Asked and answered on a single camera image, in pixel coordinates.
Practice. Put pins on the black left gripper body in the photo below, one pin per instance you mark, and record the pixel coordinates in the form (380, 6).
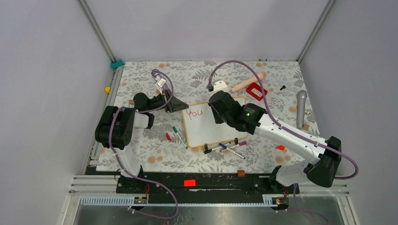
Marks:
(157, 102)

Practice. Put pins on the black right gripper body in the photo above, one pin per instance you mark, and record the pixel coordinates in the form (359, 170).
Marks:
(220, 118)

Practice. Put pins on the yellow framed whiteboard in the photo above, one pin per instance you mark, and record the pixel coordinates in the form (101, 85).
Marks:
(201, 128)

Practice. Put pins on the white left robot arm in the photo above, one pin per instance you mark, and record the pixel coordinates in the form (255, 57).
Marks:
(115, 127)

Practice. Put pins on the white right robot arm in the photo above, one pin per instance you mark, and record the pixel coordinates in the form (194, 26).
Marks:
(320, 164)

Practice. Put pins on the green capped whiteboard marker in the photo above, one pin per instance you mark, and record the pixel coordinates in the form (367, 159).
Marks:
(179, 136)

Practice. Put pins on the blue capped whiteboard marker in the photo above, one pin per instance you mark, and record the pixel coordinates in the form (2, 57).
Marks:
(232, 150)

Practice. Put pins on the magenta capped whiteboard marker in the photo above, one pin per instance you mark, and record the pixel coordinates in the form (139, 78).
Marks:
(236, 145)

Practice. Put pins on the black capped whiteboard marker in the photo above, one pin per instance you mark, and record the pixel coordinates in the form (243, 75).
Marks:
(207, 150)

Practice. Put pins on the purple glitter toy microphone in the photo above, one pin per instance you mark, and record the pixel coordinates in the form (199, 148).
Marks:
(155, 73)

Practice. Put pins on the red rectangular plastic box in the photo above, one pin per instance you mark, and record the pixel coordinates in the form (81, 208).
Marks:
(254, 90)

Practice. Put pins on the pink toy microphone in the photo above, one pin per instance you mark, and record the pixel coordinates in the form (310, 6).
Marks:
(261, 75)

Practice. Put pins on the teal corner clamp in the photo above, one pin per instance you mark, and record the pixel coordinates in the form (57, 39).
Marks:
(117, 64)

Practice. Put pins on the brown cylinder block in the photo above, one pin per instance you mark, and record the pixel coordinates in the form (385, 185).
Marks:
(240, 173)

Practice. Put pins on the red triangular block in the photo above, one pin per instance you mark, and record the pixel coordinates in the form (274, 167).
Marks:
(280, 147)

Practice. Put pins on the silver toy microphone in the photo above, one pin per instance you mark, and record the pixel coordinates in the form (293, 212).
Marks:
(301, 102)

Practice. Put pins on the red tape label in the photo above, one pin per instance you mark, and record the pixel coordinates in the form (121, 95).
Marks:
(189, 183)

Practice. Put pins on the small tan wooden block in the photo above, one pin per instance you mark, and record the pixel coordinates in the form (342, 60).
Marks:
(306, 127)

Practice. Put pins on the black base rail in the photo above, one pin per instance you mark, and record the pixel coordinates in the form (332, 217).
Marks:
(167, 187)

